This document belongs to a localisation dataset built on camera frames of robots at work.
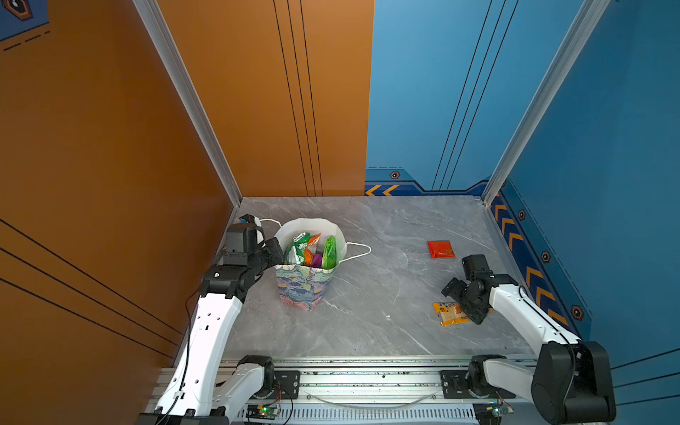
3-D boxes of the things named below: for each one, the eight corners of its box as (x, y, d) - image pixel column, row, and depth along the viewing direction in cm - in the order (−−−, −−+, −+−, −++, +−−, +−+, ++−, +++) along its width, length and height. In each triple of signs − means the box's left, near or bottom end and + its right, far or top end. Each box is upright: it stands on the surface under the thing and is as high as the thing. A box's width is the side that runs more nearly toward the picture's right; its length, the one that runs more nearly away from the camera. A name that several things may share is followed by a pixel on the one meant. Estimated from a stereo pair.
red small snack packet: (430, 258, 103) (432, 254, 101) (427, 244, 107) (428, 240, 105) (452, 258, 103) (454, 254, 101) (448, 244, 107) (450, 240, 105)
